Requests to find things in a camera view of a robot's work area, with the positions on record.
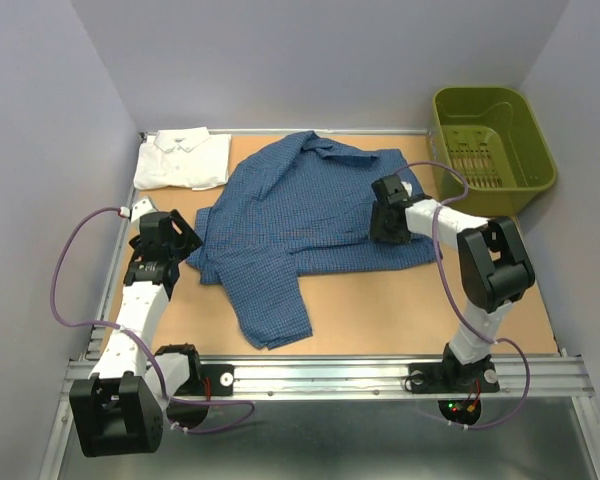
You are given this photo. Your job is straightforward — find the green plastic basket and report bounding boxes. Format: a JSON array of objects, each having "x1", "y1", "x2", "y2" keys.
[{"x1": 428, "y1": 86, "x2": 557, "y2": 217}]

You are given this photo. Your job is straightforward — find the aluminium mounting rail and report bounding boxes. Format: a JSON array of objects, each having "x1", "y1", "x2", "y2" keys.
[{"x1": 59, "y1": 355, "x2": 595, "y2": 401}]

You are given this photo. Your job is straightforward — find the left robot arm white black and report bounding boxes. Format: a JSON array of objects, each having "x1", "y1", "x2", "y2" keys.
[{"x1": 69, "y1": 210, "x2": 202, "y2": 457}]

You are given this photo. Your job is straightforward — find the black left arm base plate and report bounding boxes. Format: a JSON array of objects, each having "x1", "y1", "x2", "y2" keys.
[{"x1": 175, "y1": 364, "x2": 235, "y2": 397}]

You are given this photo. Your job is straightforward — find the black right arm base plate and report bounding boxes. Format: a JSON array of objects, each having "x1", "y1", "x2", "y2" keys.
[{"x1": 404, "y1": 360, "x2": 500, "y2": 395}]

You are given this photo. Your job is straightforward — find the folded white shirt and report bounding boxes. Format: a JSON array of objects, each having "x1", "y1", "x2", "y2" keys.
[{"x1": 133, "y1": 127, "x2": 232, "y2": 191}]

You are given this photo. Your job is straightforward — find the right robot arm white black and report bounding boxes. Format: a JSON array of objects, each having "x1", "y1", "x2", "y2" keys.
[{"x1": 370, "y1": 174, "x2": 535, "y2": 394}]

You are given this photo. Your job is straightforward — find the blue checkered long sleeve shirt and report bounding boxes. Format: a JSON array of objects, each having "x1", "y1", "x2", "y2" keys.
[{"x1": 187, "y1": 131, "x2": 435, "y2": 349}]

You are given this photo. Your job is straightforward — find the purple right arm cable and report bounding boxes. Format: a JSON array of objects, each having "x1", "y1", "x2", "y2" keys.
[{"x1": 392, "y1": 160, "x2": 531, "y2": 432}]

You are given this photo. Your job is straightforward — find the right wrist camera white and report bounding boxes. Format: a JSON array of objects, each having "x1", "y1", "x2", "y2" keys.
[{"x1": 401, "y1": 181, "x2": 413, "y2": 197}]

